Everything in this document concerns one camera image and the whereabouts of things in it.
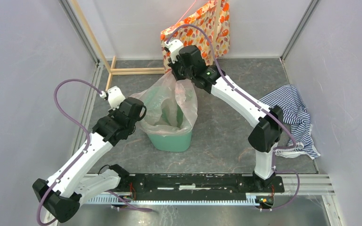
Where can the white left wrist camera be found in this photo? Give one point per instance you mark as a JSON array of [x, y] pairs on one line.
[[113, 96]]

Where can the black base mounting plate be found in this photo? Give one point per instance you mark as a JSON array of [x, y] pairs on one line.
[[197, 187]]

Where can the blue white striped cloth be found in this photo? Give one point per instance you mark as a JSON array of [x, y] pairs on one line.
[[296, 115]]

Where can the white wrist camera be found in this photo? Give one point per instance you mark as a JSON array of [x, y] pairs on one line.
[[113, 96], [173, 47]]

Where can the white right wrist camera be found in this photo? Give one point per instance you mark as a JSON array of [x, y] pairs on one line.
[[173, 47]]

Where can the wooden stick frame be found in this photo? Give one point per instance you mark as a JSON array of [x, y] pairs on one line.
[[130, 71]]

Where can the green plastic trash bin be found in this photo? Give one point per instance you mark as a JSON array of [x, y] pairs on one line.
[[171, 143]]

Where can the white slotted cable duct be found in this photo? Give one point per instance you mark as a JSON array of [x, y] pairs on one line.
[[110, 199]]

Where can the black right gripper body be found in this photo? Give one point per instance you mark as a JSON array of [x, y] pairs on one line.
[[179, 72]]

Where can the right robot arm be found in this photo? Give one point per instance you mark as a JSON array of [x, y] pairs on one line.
[[265, 120]]

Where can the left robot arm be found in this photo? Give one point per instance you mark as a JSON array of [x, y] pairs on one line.
[[63, 193]]

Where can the pink plastic trash bag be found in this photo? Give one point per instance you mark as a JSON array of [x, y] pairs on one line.
[[171, 106]]

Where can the floral orange fabric bag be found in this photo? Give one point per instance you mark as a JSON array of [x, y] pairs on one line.
[[213, 20]]

